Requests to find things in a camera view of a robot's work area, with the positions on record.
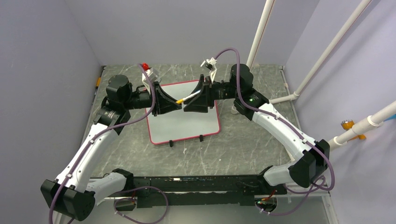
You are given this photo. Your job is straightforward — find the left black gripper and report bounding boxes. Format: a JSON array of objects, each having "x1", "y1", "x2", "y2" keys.
[{"x1": 122, "y1": 81, "x2": 181, "y2": 116}]

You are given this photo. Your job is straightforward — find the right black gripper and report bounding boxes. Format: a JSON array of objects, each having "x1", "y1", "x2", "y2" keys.
[{"x1": 184, "y1": 74, "x2": 240, "y2": 113}]

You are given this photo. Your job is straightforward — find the white marker pen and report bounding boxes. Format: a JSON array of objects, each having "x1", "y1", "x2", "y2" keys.
[{"x1": 182, "y1": 93, "x2": 197, "y2": 102}]

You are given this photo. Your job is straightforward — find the red-framed whiteboard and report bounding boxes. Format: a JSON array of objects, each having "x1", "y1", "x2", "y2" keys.
[{"x1": 145, "y1": 79, "x2": 221, "y2": 146}]

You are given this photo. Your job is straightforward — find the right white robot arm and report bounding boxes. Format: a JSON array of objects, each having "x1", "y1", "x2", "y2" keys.
[{"x1": 184, "y1": 64, "x2": 330, "y2": 194}]

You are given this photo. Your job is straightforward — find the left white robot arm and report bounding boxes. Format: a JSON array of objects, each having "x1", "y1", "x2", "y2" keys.
[{"x1": 41, "y1": 75, "x2": 182, "y2": 223}]

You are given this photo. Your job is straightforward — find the orange tool at edge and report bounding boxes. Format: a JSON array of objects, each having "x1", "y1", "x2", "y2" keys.
[{"x1": 95, "y1": 77, "x2": 101, "y2": 90}]

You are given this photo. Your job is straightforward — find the white PVC pipe right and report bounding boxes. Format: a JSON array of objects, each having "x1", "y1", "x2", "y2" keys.
[{"x1": 328, "y1": 101, "x2": 396, "y2": 151}]

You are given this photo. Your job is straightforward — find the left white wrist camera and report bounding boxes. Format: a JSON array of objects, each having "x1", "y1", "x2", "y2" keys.
[{"x1": 141, "y1": 63, "x2": 161, "y2": 91}]

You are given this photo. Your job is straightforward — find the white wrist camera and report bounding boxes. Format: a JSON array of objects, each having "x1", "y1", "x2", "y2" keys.
[
  {"x1": 141, "y1": 63, "x2": 161, "y2": 91},
  {"x1": 200, "y1": 57, "x2": 217, "y2": 82}
]

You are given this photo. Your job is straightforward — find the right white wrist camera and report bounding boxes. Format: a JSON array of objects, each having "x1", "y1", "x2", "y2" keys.
[{"x1": 200, "y1": 57, "x2": 217, "y2": 82}]

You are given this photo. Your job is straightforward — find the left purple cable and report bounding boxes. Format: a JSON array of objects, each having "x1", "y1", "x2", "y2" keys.
[{"x1": 48, "y1": 63, "x2": 156, "y2": 224}]

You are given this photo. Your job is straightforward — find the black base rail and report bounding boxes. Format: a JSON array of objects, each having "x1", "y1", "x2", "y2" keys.
[{"x1": 112, "y1": 175, "x2": 287, "y2": 208}]

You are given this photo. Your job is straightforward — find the white PVC pipe frame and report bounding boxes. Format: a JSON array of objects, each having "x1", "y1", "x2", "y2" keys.
[{"x1": 231, "y1": 0, "x2": 374, "y2": 115}]

